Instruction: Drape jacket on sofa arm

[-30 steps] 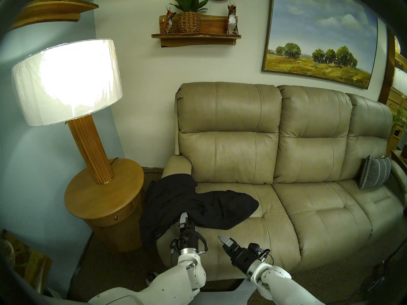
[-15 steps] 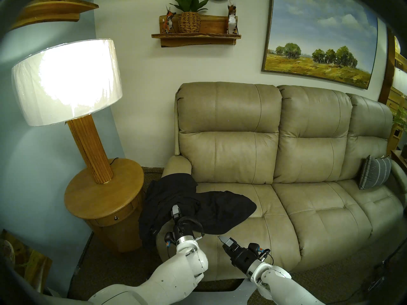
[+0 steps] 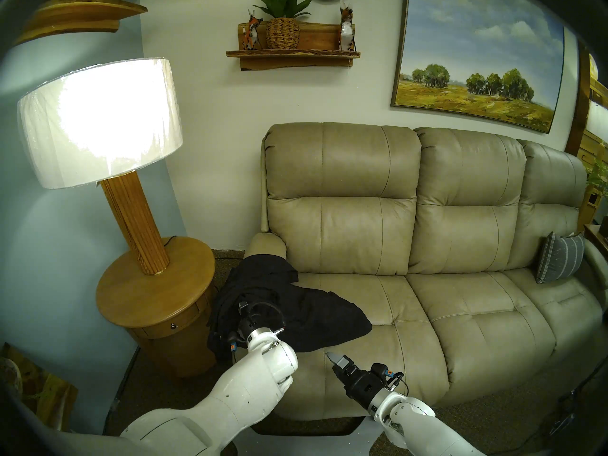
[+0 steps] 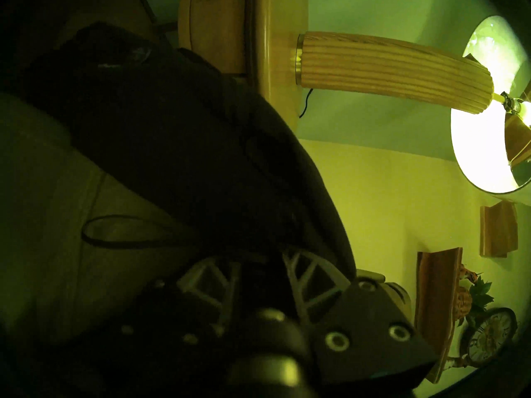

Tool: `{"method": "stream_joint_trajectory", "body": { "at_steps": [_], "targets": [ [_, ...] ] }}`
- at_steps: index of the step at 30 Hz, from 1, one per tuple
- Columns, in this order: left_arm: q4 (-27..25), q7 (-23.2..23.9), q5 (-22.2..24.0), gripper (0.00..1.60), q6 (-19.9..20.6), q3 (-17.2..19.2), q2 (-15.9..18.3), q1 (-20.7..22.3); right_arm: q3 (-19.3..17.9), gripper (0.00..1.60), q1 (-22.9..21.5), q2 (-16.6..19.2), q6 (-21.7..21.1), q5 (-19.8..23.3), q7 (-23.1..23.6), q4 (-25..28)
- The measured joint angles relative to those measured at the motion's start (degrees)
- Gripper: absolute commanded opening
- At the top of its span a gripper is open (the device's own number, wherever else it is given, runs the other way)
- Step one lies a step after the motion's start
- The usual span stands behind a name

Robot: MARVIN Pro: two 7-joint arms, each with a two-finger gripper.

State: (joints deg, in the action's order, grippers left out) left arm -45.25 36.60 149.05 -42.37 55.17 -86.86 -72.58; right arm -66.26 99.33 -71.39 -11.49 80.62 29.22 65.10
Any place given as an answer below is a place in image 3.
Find white cat figurine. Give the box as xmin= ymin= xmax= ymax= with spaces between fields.
xmin=339 ymin=0 xmax=357 ymax=52

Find grey striped throw pillow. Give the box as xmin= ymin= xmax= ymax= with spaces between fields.
xmin=536 ymin=231 xmax=586 ymax=285

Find black jacket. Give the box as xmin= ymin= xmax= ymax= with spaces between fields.
xmin=207 ymin=254 xmax=373 ymax=363

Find curved wooden wall shelf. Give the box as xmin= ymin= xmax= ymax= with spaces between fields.
xmin=17 ymin=0 xmax=148 ymax=46

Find live edge wooden shelf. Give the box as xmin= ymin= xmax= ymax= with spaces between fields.
xmin=226 ymin=22 xmax=361 ymax=71

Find white round ornament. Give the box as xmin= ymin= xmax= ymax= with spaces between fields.
xmin=0 ymin=358 xmax=22 ymax=401

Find green plant in wicker pot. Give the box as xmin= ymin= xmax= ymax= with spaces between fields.
xmin=253 ymin=0 xmax=313 ymax=50

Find light wooden cabinet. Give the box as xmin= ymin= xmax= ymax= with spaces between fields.
xmin=577 ymin=77 xmax=608 ymax=232

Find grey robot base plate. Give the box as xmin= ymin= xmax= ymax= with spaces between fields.
xmin=233 ymin=415 xmax=380 ymax=456

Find framed picture on floor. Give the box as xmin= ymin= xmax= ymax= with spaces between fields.
xmin=0 ymin=343 xmax=79 ymax=432

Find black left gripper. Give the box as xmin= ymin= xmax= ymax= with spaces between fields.
xmin=237 ymin=302 xmax=266 ymax=342

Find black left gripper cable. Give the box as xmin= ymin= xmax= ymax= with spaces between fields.
xmin=248 ymin=302 xmax=287 ymax=334

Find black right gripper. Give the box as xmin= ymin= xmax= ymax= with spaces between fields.
xmin=326 ymin=351 xmax=386 ymax=409

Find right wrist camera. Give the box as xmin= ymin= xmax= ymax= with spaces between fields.
xmin=371 ymin=363 xmax=405 ymax=390

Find small dark wooden table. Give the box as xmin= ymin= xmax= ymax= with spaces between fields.
xmin=583 ymin=224 xmax=608 ymax=262

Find round wooden side table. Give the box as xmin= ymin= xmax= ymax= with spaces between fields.
xmin=96 ymin=236 xmax=228 ymax=379

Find beige leather sofa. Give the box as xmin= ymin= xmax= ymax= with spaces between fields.
xmin=226 ymin=122 xmax=608 ymax=421

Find black tripod stand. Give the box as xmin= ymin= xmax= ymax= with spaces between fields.
xmin=551 ymin=362 xmax=608 ymax=432

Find dark wooden frame post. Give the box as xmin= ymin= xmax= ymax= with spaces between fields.
xmin=564 ymin=42 xmax=592 ymax=157

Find leafy green houseplant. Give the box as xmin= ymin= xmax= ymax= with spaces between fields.
xmin=586 ymin=160 xmax=608 ymax=198

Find framed landscape painting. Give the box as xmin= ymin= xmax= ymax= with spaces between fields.
xmin=390 ymin=0 xmax=566 ymax=134

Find orange fox figurine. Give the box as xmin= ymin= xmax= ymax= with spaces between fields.
xmin=242 ymin=9 xmax=264 ymax=51

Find white shade wooden table lamp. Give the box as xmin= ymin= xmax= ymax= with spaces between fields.
xmin=18 ymin=57 xmax=184 ymax=276

